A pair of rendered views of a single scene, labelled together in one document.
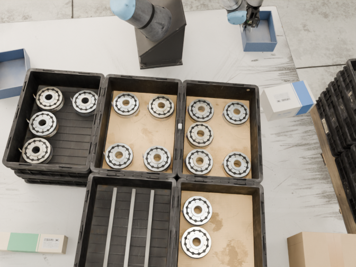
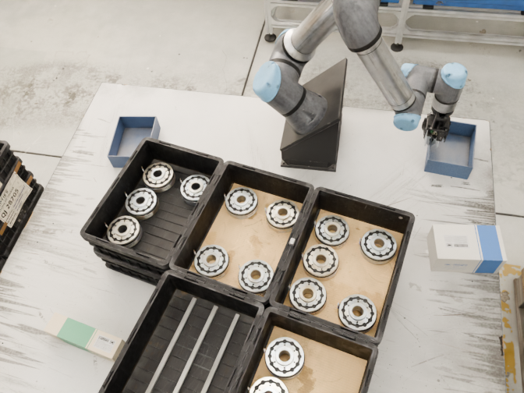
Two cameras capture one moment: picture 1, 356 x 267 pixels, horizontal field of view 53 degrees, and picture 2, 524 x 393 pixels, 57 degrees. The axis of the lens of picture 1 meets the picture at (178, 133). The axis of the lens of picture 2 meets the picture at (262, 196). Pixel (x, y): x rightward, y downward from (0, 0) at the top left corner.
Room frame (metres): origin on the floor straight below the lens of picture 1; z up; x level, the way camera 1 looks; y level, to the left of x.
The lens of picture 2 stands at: (-0.02, -0.28, 2.14)
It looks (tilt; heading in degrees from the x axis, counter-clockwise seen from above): 57 degrees down; 32
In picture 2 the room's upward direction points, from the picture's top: 7 degrees counter-clockwise
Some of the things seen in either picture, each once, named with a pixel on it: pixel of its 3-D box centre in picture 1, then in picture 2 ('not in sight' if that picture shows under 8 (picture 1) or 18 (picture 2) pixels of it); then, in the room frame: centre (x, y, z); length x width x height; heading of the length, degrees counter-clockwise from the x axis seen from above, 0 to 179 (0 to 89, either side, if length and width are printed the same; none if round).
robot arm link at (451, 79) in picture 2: not in sight; (450, 83); (1.19, -0.25, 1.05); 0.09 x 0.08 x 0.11; 95
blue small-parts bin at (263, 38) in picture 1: (257, 30); (450, 147); (1.22, -0.33, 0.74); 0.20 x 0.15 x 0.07; 8
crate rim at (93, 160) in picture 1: (139, 123); (244, 226); (0.56, 0.15, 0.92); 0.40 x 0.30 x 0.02; 3
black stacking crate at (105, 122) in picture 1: (140, 129); (246, 235); (0.56, 0.15, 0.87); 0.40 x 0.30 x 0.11; 3
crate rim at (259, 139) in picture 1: (220, 129); (345, 259); (0.57, -0.15, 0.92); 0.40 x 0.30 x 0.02; 3
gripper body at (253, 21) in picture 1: (251, 11); (438, 120); (1.18, -0.26, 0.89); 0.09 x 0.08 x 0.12; 8
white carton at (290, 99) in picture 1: (286, 100); (465, 248); (0.84, -0.46, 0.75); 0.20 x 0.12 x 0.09; 111
